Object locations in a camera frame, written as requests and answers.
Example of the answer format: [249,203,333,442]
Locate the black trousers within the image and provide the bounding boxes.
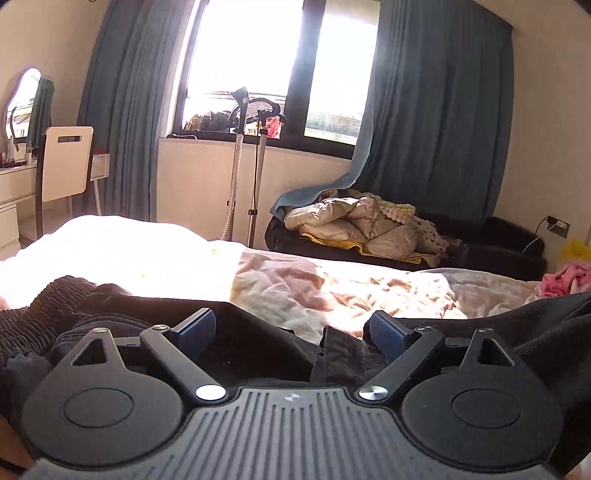
[1,276,590,473]

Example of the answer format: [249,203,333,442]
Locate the white bed sheet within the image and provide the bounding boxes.
[1,216,541,343]

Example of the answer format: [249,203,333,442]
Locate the beige puffer jacket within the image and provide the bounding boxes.
[283,189,449,267]

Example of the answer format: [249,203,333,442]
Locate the black sofa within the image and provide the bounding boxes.
[264,215,547,281]

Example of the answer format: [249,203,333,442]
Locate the pink fleece blanket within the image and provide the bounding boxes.
[541,261,591,298]

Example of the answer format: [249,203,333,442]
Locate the yellow plush toy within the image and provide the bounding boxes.
[558,238,591,264]

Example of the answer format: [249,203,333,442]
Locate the white chair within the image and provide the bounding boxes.
[34,125,96,239]

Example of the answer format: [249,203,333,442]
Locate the white dressing table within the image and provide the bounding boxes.
[0,165,39,260]

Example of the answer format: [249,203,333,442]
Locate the right teal curtain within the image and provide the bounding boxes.
[334,1,514,223]

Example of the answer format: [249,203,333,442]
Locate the teal curtain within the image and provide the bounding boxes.
[77,1,193,221]
[334,1,514,223]

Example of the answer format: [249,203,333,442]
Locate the left teal curtain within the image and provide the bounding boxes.
[77,1,193,221]

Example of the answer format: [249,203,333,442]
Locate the wavy mirror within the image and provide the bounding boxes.
[5,67,41,142]

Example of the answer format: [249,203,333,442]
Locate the wall socket with charger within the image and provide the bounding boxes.
[523,216,570,253]

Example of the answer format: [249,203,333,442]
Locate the window with dark frame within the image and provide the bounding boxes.
[172,1,381,159]

